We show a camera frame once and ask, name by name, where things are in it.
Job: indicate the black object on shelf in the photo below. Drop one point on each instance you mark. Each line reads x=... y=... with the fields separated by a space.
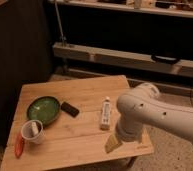
x=165 y=60

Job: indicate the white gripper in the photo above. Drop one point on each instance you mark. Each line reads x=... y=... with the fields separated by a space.
x=126 y=130

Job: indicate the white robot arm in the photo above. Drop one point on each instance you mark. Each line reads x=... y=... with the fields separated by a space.
x=140 y=105

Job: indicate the wooden low table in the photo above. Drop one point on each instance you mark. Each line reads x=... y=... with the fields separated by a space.
x=70 y=141

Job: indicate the white tube with cap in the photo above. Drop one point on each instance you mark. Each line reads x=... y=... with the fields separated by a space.
x=105 y=114

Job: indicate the black rectangular block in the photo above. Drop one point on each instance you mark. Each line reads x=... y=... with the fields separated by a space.
x=68 y=108

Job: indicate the wooden upper shelf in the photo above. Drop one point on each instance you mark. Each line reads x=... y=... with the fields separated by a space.
x=118 y=7

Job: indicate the green round bowl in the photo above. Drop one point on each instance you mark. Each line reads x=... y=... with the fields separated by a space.
x=45 y=109

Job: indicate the white paper cup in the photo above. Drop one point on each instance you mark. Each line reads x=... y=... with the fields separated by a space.
x=27 y=133

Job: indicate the grey metal pole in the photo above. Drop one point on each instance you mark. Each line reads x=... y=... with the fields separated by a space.
x=62 y=37

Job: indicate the white item inside cup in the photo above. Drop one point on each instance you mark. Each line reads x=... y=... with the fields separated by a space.
x=34 y=128

